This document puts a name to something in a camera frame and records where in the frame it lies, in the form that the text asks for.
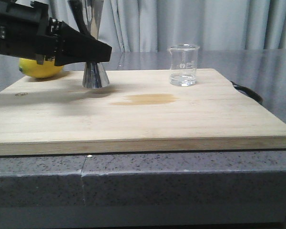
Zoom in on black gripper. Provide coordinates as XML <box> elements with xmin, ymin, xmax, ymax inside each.
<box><xmin>0</xmin><ymin>0</ymin><xmax>112</xmax><ymax>66</ymax></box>

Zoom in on steel double jigger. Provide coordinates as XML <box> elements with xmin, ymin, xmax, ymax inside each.
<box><xmin>82</xmin><ymin>0</ymin><xmax>110</xmax><ymax>89</ymax></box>

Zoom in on clear glass beaker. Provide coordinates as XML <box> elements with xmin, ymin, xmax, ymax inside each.
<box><xmin>168</xmin><ymin>43</ymin><xmax>200</xmax><ymax>87</ymax></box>

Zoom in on yellow lemon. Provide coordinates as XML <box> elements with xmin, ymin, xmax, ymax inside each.
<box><xmin>19</xmin><ymin>58</ymin><xmax>63</xmax><ymax>79</ymax></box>

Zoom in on grey curtain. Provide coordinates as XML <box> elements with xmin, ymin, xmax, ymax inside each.
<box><xmin>14</xmin><ymin>0</ymin><xmax>286</xmax><ymax>53</ymax></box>

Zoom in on wooden cutting board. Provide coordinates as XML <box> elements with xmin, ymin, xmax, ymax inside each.
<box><xmin>0</xmin><ymin>69</ymin><xmax>286</xmax><ymax>156</ymax></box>

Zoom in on black cutting board handle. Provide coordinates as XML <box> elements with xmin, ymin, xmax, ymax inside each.
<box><xmin>230</xmin><ymin>81</ymin><xmax>263</xmax><ymax>105</ymax></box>

